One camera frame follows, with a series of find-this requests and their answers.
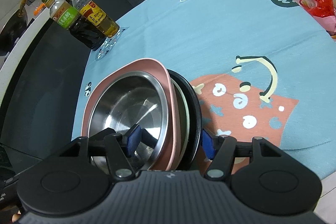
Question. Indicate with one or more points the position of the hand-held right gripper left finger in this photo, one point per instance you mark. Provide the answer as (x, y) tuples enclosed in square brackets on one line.
[(132, 140)]

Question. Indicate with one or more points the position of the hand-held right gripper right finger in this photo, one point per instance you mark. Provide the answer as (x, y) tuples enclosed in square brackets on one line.
[(208, 145)]

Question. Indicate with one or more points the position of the green round plate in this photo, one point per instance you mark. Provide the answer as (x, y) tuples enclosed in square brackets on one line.
[(188, 119)]

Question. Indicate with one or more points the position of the black round bowl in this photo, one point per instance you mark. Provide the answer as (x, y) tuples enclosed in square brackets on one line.
[(195, 113)]

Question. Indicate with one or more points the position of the pink square bowl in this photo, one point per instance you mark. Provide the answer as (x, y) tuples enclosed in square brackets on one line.
[(173, 134)]

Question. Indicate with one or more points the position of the stainless steel bowl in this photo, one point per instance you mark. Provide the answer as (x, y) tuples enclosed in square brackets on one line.
[(126, 103)]

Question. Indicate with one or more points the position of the dark vinegar bottle green label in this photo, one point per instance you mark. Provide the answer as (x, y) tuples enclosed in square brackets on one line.
[(84, 35)]

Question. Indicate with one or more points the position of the yellow oil bottle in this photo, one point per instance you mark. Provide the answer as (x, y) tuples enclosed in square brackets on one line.
[(107, 26)]

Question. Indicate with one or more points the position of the orange lidded container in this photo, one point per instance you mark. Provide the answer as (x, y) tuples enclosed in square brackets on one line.
[(39, 9)]

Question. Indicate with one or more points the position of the pink plastic bag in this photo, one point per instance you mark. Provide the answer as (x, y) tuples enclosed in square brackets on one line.
[(329, 24)]

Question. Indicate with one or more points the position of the red plastic bag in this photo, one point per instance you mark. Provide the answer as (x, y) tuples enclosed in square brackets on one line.
[(319, 3)]

